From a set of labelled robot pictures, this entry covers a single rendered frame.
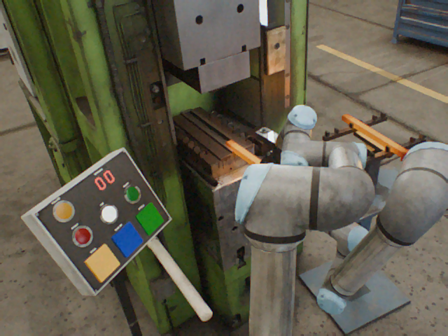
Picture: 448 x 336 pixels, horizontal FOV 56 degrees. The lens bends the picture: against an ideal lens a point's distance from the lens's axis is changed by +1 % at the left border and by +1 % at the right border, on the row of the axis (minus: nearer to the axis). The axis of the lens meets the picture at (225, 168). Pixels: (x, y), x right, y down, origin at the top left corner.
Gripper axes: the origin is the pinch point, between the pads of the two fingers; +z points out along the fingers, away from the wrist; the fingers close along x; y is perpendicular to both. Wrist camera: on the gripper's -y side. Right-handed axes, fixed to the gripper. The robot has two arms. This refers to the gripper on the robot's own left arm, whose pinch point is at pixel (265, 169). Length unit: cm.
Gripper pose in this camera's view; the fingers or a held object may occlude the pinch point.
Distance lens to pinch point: 147.1
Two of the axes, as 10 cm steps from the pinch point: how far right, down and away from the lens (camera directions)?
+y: 5.2, 7.9, -3.3
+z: -1.9, 4.8, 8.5
